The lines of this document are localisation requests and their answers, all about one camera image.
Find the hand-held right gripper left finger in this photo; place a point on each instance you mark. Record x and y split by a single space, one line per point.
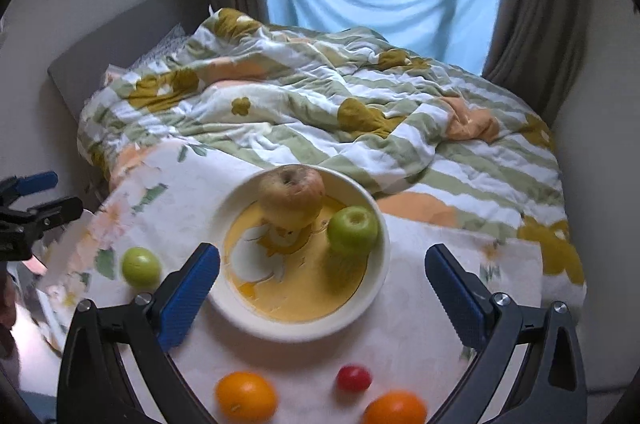
190 294

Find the small green fruit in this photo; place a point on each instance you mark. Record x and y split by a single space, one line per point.
141 266

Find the red tomato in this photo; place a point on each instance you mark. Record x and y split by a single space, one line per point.
354 377

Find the striped floral blanket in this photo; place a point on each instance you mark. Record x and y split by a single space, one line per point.
310 103

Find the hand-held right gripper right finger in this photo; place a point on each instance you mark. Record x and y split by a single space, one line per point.
457 294

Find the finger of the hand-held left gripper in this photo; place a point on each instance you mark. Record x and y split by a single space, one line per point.
37 181
60 210

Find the yellowish apple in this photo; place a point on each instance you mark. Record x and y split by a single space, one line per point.
290 194

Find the green apple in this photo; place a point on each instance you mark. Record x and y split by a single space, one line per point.
352 231

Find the orange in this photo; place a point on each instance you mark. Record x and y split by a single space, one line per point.
246 396
395 409

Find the grey headboard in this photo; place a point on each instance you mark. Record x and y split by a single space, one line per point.
115 33

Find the white bowl with yellow inside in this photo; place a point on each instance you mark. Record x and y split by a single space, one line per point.
300 314

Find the grey patterned pillow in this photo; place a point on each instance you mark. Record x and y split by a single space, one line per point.
162 46

